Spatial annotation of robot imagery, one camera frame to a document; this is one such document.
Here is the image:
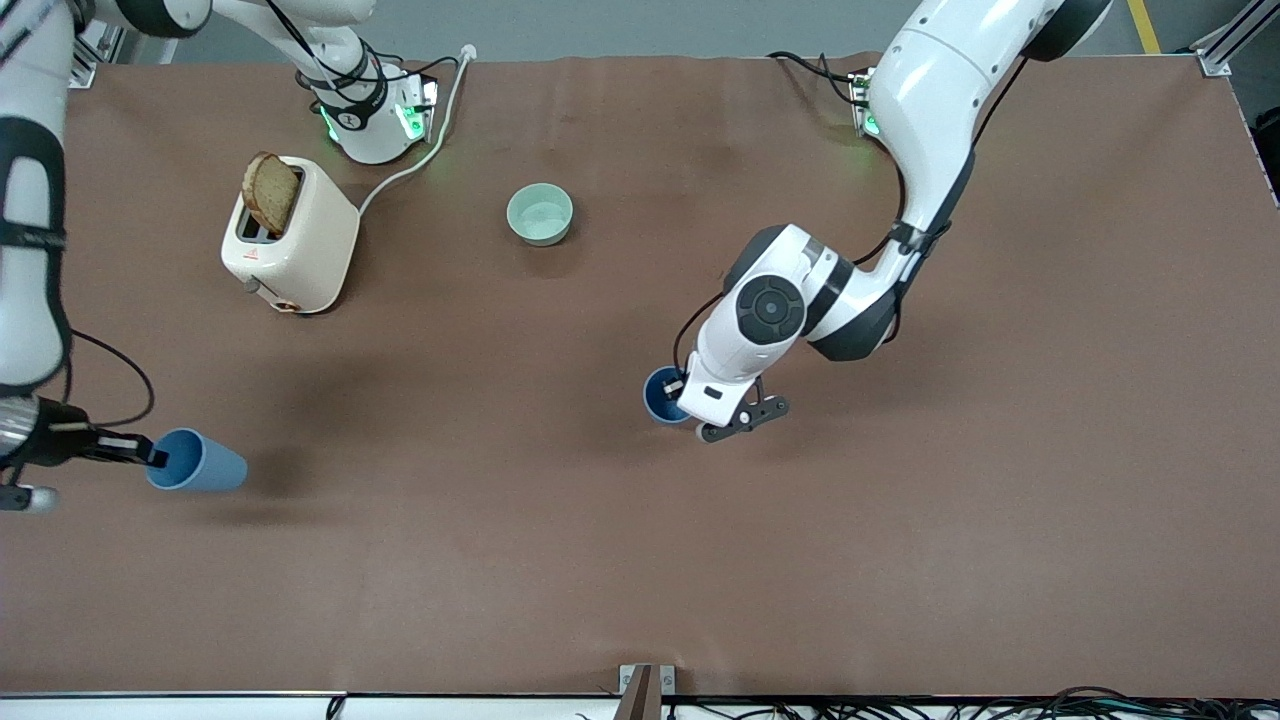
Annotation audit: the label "brown table cover sheet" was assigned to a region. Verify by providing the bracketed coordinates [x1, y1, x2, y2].
[0, 55, 1280, 699]

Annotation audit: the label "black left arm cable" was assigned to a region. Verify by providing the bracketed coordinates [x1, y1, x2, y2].
[672, 150, 986, 379]

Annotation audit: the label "aluminium frame profile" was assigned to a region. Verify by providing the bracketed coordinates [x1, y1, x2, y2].
[68, 18, 127, 89]
[1193, 0, 1280, 79]

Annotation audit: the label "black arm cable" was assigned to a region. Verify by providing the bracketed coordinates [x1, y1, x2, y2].
[672, 150, 986, 379]
[58, 328, 157, 431]

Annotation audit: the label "white toaster power cable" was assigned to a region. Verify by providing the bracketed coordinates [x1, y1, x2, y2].
[357, 45, 477, 217]

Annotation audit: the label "black right base cables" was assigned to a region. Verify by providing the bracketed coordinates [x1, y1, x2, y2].
[293, 0, 457, 113]

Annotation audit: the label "blue plastic cup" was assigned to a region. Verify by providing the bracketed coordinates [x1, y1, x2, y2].
[642, 366, 701, 427]
[146, 428, 249, 493]

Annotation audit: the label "brown bread slice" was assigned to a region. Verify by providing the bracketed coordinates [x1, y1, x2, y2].
[242, 152, 301, 237]

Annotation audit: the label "cream white toaster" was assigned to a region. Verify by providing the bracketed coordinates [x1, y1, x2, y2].
[221, 155, 361, 316]

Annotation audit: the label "grey metal table bracket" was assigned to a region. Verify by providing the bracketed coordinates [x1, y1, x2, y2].
[619, 664, 677, 698]

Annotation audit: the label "mint green bowl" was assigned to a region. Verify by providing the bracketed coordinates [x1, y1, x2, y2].
[506, 183, 575, 247]

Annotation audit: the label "black left base cables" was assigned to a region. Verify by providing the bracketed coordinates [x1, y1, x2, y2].
[767, 50, 873, 107]

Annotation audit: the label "black cable bundle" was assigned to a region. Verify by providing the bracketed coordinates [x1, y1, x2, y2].
[575, 685, 1280, 720]

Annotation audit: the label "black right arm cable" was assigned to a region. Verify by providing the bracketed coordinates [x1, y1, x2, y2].
[58, 328, 157, 431]

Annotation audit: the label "black base cables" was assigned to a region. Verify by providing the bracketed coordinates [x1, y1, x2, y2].
[293, 0, 457, 113]
[767, 50, 873, 107]

